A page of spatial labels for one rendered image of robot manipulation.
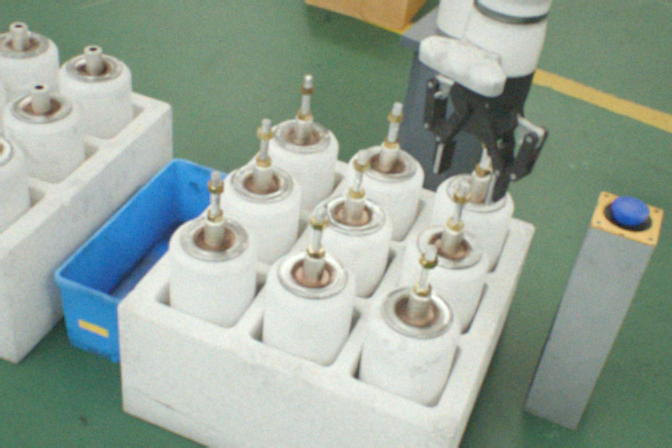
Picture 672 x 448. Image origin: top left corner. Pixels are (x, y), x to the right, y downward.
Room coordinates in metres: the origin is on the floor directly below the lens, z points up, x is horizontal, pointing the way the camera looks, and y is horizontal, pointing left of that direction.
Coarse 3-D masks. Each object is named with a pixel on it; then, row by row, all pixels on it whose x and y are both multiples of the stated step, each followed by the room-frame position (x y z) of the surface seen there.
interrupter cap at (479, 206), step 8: (464, 176) 0.93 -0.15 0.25; (448, 184) 0.91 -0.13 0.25; (456, 184) 0.91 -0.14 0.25; (448, 192) 0.89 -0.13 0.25; (472, 200) 0.89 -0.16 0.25; (480, 200) 0.89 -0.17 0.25; (504, 200) 0.89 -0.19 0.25; (464, 208) 0.87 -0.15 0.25; (472, 208) 0.87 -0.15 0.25; (480, 208) 0.87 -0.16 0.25; (488, 208) 0.87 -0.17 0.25; (496, 208) 0.87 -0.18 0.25
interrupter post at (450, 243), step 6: (444, 228) 0.79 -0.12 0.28; (444, 234) 0.78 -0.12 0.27; (450, 234) 0.78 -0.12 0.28; (456, 234) 0.78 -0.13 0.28; (462, 234) 0.78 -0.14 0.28; (444, 240) 0.78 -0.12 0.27; (450, 240) 0.78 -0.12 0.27; (456, 240) 0.78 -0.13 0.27; (444, 246) 0.78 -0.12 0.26; (450, 246) 0.78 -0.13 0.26; (456, 246) 0.78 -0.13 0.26; (450, 252) 0.78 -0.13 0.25; (456, 252) 0.78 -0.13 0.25
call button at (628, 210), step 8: (616, 200) 0.82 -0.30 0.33; (624, 200) 0.82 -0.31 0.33; (632, 200) 0.82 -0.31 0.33; (616, 208) 0.80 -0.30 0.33; (624, 208) 0.80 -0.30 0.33; (632, 208) 0.80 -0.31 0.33; (640, 208) 0.81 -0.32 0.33; (648, 208) 0.81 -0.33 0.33; (616, 216) 0.80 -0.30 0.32; (624, 216) 0.79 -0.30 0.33; (632, 216) 0.79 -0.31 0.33; (640, 216) 0.79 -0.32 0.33; (648, 216) 0.80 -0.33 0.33; (632, 224) 0.79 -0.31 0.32
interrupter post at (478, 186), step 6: (474, 174) 0.90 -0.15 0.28; (474, 180) 0.89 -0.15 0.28; (480, 180) 0.89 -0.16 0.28; (486, 180) 0.89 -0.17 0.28; (474, 186) 0.89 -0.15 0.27; (480, 186) 0.89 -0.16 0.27; (486, 186) 0.89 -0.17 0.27; (474, 192) 0.89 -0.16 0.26; (480, 192) 0.89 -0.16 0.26; (486, 192) 0.90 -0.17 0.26; (474, 198) 0.89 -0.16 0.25; (480, 198) 0.89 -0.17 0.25
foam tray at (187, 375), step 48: (336, 192) 0.96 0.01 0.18; (432, 192) 0.99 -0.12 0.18; (528, 240) 0.92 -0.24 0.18; (144, 288) 0.73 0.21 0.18; (384, 288) 0.78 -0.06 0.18; (144, 336) 0.68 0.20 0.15; (192, 336) 0.67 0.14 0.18; (240, 336) 0.67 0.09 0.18; (480, 336) 0.73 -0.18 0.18; (144, 384) 0.68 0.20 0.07; (192, 384) 0.67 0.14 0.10; (240, 384) 0.65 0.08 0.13; (288, 384) 0.63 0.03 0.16; (336, 384) 0.63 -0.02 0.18; (480, 384) 0.78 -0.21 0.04; (192, 432) 0.67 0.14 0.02; (240, 432) 0.65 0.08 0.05; (288, 432) 0.63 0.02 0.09; (336, 432) 0.61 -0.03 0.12; (384, 432) 0.60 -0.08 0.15; (432, 432) 0.59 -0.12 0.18
